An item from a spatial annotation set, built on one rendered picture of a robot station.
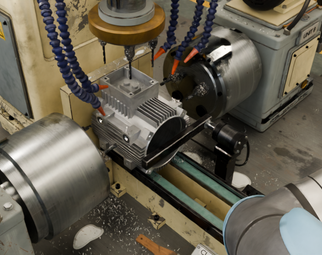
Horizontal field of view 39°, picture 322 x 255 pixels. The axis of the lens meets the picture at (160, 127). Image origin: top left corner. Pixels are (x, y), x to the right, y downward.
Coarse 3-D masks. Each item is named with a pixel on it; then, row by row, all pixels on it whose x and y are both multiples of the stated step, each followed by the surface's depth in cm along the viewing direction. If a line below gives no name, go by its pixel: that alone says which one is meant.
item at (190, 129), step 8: (200, 120) 123; (208, 120) 124; (192, 128) 121; (200, 128) 123; (176, 136) 118; (184, 136) 118; (192, 136) 122; (168, 144) 116; (176, 144) 117; (152, 152) 113; (160, 152) 113; (168, 152) 116; (144, 160) 111; (152, 160) 112; (160, 160) 115; (144, 168) 113
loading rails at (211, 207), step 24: (120, 168) 129; (168, 168) 130; (192, 168) 125; (120, 192) 131; (144, 192) 125; (168, 192) 117; (192, 192) 127; (216, 192) 118; (240, 192) 117; (168, 216) 122; (192, 216) 113; (216, 216) 124; (192, 240) 119; (216, 240) 110
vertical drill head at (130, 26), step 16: (112, 0) 99; (128, 0) 98; (144, 0) 101; (96, 16) 103; (112, 16) 99; (128, 16) 99; (144, 16) 100; (160, 16) 104; (96, 32) 101; (112, 32) 98; (128, 32) 98; (144, 32) 99; (160, 32) 103; (128, 48) 102
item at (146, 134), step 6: (102, 102) 119; (180, 108) 117; (180, 114) 117; (144, 132) 111; (150, 132) 110; (144, 138) 110; (150, 138) 111; (180, 150) 126; (150, 168) 119; (150, 174) 120
